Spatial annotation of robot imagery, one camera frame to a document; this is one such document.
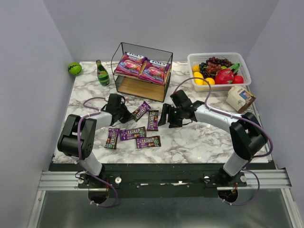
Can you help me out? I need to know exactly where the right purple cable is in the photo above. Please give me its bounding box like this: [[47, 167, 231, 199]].
[[174, 77, 274, 206]]

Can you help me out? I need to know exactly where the red dragon fruit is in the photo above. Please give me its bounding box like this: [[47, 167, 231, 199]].
[[215, 68, 234, 85]]

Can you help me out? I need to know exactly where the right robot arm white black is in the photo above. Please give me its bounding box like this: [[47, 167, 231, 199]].
[[158, 90, 268, 183]]

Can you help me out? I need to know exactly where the green glass bottle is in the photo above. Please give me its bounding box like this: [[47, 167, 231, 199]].
[[96, 60, 110, 86]]

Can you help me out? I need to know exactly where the white plastic fruit basket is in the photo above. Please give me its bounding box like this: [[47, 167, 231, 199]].
[[187, 52, 251, 92]]

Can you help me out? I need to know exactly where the red apple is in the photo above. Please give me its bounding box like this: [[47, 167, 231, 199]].
[[232, 75, 244, 84]]

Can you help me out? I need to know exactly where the aluminium rail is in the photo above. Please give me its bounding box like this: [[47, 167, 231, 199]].
[[38, 170, 292, 191]]

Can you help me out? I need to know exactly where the dark grape bunch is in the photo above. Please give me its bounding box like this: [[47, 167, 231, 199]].
[[199, 57, 233, 78]]

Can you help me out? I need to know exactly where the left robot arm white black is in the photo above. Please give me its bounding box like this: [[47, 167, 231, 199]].
[[57, 94, 132, 177]]

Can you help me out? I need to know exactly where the purple Fox's candy bag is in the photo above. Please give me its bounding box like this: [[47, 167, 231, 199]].
[[114, 52, 147, 77], [138, 59, 171, 86]]

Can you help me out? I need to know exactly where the black mounting base plate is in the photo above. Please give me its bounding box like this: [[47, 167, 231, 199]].
[[78, 163, 247, 199]]

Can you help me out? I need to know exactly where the black wire wooden shelf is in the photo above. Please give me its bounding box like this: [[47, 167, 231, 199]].
[[111, 42, 173, 102]]

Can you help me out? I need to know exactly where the purple m&m's bag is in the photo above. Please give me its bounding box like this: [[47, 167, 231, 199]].
[[132, 101, 151, 122], [147, 110, 159, 131], [136, 135, 161, 149], [104, 128, 120, 150], [120, 127, 146, 141]]

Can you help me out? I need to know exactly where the green ball toy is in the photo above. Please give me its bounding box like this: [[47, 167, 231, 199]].
[[68, 62, 82, 76]]

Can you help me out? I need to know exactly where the orange fruit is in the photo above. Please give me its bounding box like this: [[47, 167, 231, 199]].
[[203, 77, 215, 85]]

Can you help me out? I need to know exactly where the yellow mango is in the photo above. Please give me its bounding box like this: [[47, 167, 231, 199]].
[[193, 71, 204, 85]]

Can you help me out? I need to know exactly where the yellow small fruit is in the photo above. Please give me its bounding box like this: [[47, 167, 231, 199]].
[[192, 65, 200, 72]]

